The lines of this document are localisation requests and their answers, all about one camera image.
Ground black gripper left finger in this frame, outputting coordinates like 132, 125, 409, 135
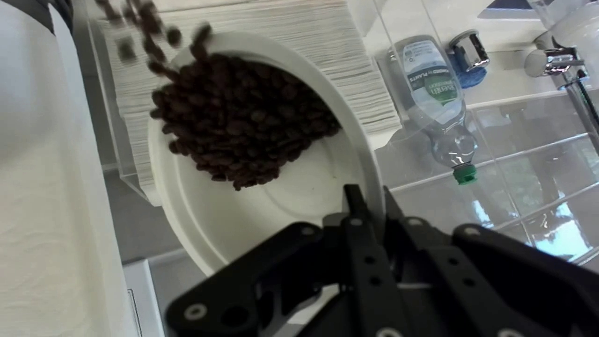
163, 181, 416, 337

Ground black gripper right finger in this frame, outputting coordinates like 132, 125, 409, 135
381, 185, 599, 337

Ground white bowl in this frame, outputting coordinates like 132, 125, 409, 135
145, 30, 388, 279

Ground brown coffee beans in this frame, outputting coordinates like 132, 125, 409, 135
92, 0, 345, 193

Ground green capped dish soap bottle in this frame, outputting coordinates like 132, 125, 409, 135
388, 34, 484, 187

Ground tall chrome faucet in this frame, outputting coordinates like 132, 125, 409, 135
523, 0, 599, 153

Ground white paper towel roll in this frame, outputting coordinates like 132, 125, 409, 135
0, 0, 141, 337

